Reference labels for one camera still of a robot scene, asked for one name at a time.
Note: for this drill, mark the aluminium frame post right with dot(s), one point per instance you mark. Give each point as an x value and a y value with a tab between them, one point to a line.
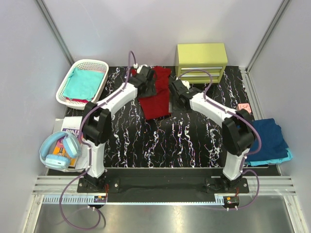
270	29

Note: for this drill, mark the light blue shirt under pile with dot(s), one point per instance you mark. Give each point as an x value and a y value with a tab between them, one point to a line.
260	160

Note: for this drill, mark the pink cube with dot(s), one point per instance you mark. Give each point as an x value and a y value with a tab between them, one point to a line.
245	106

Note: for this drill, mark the aluminium frame post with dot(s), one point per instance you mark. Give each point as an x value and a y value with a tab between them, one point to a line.
270	29
54	30

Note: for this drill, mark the teal folded t shirt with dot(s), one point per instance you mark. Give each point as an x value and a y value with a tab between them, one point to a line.
83	84

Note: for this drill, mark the pink folded shirt in basket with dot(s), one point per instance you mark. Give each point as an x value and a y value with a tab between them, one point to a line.
77	100

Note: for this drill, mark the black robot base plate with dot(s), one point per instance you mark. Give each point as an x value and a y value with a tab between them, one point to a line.
163	185

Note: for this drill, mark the red t shirt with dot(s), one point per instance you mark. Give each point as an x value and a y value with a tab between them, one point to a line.
157	106

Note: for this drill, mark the blue t shirt pile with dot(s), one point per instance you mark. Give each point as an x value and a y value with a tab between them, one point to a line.
273	143

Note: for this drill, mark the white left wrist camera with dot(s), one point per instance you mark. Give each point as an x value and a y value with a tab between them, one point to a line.
140	67

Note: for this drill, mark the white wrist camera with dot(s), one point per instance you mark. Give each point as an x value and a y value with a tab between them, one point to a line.
140	67
186	84

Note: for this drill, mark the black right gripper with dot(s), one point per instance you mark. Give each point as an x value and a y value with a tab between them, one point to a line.
170	107

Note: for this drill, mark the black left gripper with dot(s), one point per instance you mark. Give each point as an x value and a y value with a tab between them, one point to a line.
147	88

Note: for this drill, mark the yellow green drawer cabinet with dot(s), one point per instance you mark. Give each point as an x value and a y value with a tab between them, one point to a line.
201	62

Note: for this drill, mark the white plastic laundry basket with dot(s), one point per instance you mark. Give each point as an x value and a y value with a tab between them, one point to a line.
84	64

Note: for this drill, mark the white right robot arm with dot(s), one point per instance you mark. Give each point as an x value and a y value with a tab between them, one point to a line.
238	133

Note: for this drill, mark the aluminium frame post left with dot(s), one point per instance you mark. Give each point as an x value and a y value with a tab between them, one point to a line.
54	30

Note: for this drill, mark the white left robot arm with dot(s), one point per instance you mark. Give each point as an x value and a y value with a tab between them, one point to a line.
96	125

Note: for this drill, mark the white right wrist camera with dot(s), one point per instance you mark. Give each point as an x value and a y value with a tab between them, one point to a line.
186	84

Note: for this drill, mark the colourful Roald Dahl book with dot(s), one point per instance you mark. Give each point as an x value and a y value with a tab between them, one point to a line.
71	145

